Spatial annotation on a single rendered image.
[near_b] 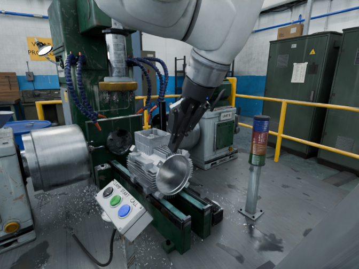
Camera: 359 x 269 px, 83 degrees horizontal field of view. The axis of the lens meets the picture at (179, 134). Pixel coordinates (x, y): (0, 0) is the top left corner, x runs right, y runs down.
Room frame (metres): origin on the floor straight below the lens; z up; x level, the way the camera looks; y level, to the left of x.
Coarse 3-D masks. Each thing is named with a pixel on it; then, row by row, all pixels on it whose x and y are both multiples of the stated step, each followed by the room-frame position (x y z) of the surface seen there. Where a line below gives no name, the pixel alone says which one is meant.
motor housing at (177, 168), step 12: (144, 156) 0.71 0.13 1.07; (156, 156) 0.68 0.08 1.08; (168, 156) 0.66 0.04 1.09; (180, 156) 0.73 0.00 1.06; (132, 168) 0.72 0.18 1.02; (156, 168) 0.64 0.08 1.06; (168, 168) 0.80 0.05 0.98; (180, 168) 0.76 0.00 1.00; (144, 180) 0.66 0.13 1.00; (156, 180) 0.62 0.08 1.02; (168, 180) 0.75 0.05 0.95; (180, 180) 0.72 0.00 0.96; (168, 192) 0.67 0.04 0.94
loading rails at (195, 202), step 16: (112, 176) 0.97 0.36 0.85; (128, 176) 0.82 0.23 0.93; (192, 192) 0.69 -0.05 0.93; (160, 208) 0.61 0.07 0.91; (176, 208) 0.61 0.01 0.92; (192, 208) 0.63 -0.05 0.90; (208, 208) 0.60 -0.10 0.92; (160, 224) 0.62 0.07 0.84; (176, 224) 0.54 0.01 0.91; (192, 224) 0.63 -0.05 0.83; (208, 224) 0.60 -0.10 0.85; (176, 240) 0.54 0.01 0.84
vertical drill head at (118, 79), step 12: (120, 24) 0.98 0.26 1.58; (108, 36) 0.96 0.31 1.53; (120, 36) 0.97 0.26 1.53; (108, 48) 0.96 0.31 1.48; (120, 48) 0.97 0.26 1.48; (108, 60) 0.97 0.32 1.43; (120, 60) 0.97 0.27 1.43; (108, 72) 0.97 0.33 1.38; (120, 72) 0.97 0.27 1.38; (108, 84) 0.92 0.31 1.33; (120, 84) 0.92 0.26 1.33; (132, 84) 0.96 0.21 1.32; (108, 96) 1.01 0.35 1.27; (132, 96) 0.98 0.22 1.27; (132, 108) 0.99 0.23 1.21
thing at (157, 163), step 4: (132, 148) 0.76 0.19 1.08; (136, 148) 0.77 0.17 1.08; (184, 152) 0.71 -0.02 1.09; (188, 156) 0.71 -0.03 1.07; (156, 160) 0.64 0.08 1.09; (160, 160) 0.63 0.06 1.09; (156, 164) 0.62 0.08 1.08; (160, 164) 0.63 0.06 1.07; (188, 184) 0.71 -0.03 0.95; (156, 192) 0.64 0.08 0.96; (156, 196) 0.62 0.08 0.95; (160, 196) 0.63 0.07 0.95
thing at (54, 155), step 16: (48, 128) 0.77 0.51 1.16; (64, 128) 0.78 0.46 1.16; (80, 128) 0.81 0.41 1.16; (32, 144) 0.68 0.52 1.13; (48, 144) 0.69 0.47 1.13; (64, 144) 0.71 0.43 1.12; (80, 144) 0.74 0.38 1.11; (32, 160) 0.64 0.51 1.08; (48, 160) 0.66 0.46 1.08; (64, 160) 0.69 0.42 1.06; (80, 160) 0.72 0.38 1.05; (32, 176) 0.63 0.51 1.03; (48, 176) 0.65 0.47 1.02; (64, 176) 0.69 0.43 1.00; (80, 176) 0.73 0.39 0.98
